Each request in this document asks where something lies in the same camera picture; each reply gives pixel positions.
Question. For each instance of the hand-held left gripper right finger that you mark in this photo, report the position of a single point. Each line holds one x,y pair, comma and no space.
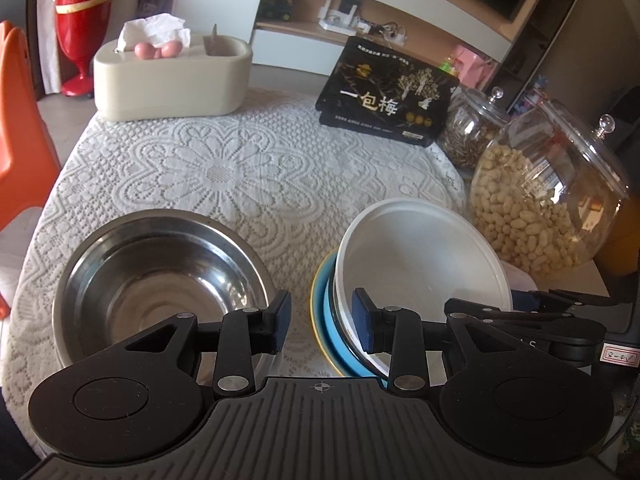
361,320

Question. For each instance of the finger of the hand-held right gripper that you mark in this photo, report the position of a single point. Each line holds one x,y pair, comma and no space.
524,301
550,322

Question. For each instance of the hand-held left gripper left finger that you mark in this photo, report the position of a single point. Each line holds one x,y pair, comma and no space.
283,316

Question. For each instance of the blue enamel bowl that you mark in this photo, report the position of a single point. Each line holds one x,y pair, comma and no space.
332,325

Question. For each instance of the cream bowl with tan rim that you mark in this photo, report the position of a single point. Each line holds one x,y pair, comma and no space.
314,307

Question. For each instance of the tall white bowl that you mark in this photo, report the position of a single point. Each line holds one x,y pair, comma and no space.
425,260

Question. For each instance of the stainless steel bowl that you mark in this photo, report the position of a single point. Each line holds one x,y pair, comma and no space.
150,280

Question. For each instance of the white plastic tray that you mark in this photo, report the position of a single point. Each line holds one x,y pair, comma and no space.
520,277

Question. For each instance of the large glass jar of peanuts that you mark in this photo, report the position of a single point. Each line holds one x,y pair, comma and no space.
525,230

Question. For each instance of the yellow chair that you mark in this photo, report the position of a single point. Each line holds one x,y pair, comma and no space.
625,240

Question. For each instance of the white lace tablecloth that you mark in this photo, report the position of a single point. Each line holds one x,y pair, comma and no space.
225,170

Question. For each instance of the small glass jar of seeds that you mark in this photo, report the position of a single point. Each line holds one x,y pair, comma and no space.
465,140

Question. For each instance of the grey cloth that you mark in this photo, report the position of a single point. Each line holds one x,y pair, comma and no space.
631,125

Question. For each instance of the black printed box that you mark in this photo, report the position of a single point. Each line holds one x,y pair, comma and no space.
380,95

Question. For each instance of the pink box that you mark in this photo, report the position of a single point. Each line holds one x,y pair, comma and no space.
472,62

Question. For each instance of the cream tissue box holder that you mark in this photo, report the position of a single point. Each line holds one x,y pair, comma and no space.
165,85

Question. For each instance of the grey pointed stick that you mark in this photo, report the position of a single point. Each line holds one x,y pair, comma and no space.
215,40

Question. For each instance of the white power strip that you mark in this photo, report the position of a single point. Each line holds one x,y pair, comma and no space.
385,32

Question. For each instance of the pink egg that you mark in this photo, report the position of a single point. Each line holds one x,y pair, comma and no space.
171,48
146,50

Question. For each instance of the person's dark trouser leg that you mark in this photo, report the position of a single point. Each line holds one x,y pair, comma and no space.
12,445

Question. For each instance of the white router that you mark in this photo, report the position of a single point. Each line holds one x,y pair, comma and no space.
340,17

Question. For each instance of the white tissue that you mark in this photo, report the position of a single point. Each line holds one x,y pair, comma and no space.
155,30

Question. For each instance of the dark toy car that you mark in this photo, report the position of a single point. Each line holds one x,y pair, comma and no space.
277,2

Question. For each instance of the orange plastic chair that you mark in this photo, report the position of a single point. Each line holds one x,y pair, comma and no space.
20,135

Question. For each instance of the red trash can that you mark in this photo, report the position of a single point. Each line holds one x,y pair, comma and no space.
75,35

